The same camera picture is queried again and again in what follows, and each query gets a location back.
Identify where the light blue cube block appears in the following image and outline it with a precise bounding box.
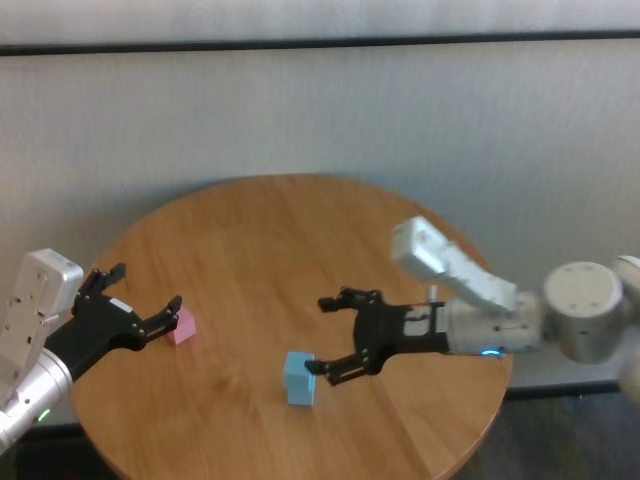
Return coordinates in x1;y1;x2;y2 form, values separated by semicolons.
282;350;318;393
285;383;318;408

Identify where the pink cube block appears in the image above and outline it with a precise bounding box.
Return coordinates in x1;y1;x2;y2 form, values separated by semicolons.
164;305;198;347

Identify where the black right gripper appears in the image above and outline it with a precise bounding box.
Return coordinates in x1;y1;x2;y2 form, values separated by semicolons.
303;286;450;388

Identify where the black wall rail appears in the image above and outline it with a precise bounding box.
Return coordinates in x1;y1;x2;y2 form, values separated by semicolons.
0;29;640;60

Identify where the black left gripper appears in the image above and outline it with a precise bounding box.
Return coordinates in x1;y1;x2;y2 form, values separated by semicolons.
43;261;184;385

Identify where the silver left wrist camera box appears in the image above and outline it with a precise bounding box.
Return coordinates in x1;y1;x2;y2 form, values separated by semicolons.
0;248;85;397

